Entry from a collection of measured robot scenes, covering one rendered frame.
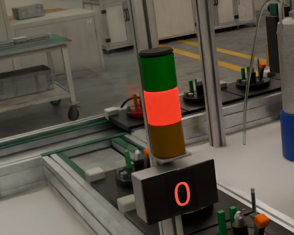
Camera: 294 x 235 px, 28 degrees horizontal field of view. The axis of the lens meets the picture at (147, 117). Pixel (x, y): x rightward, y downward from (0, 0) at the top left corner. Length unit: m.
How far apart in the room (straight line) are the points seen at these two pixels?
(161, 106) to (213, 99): 1.20
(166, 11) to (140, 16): 9.22
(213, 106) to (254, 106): 0.27
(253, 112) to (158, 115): 1.43
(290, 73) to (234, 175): 0.35
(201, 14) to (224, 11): 8.54
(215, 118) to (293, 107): 0.32
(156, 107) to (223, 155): 1.17
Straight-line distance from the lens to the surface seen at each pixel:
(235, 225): 1.16
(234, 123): 2.21
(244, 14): 10.70
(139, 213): 0.89
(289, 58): 1.81
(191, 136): 2.13
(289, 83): 1.82
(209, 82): 2.00
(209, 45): 2.00
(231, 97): 2.28
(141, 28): 0.84
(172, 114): 0.84
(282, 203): 1.62
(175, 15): 10.12
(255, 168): 1.86
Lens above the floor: 1.55
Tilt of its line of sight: 16 degrees down
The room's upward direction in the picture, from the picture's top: 8 degrees counter-clockwise
